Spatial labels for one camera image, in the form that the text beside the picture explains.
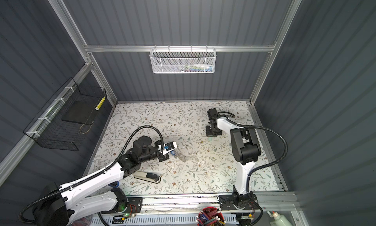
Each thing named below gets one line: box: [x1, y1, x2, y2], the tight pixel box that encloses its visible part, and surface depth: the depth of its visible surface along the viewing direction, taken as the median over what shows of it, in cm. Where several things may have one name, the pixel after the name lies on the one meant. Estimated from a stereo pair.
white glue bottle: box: [266, 210, 294, 226], surface depth 65 cm
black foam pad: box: [61, 100, 97, 125], surface depth 79 cm
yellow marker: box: [94, 96, 106, 111], surface depth 82 cm
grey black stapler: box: [132, 170, 162, 184], surface depth 82 cm
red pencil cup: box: [195, 206, 227, 226], surface depth 60 cm
